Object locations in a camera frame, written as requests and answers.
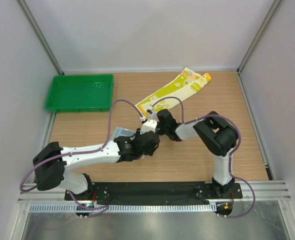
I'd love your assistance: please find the left aluminium frame post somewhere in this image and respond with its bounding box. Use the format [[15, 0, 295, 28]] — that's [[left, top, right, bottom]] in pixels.
[[16, 0, 65, 76]]

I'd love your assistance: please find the green plastic tray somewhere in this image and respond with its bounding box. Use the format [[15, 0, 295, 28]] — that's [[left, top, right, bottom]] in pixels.
[[44, 74, 114, 113]]

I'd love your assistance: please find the aluminium front rail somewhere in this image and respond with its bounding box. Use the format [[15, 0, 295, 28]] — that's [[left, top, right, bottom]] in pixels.
[[17, 180, 291, 203]]

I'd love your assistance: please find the right aluminium frame post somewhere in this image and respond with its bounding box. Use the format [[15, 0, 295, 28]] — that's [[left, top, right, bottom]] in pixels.
[[236, 0, 284, 75]]

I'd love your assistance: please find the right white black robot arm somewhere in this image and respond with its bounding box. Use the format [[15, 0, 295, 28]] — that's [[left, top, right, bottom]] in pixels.
[[156, 109, 239, 198]]

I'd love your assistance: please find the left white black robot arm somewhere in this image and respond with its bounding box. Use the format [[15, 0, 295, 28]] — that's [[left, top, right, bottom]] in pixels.
[[32, 130, 160, 200]]

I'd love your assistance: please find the green yellow patterned towel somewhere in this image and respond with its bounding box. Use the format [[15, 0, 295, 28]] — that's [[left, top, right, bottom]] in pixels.
[[136, 67, 212, 117]]

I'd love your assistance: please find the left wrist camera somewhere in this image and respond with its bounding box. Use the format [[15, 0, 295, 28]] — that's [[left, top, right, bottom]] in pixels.
[[140, 118, 158, 134]]

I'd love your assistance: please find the aluminium frame post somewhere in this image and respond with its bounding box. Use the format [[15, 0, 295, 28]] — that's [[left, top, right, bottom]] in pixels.
[[236, 0, 284, 75], [16, 0, 65, 76]]

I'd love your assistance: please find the polka dot striped towel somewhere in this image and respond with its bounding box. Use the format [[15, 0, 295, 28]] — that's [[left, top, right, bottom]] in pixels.
[[111, 127, 136, 140]]

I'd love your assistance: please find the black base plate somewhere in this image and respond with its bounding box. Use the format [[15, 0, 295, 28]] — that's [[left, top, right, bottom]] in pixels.
[[73, 181, 243, 202]]

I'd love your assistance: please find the slotted cable duct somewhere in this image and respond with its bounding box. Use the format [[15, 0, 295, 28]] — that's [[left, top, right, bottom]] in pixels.
[[29, 202, 217, 214]]

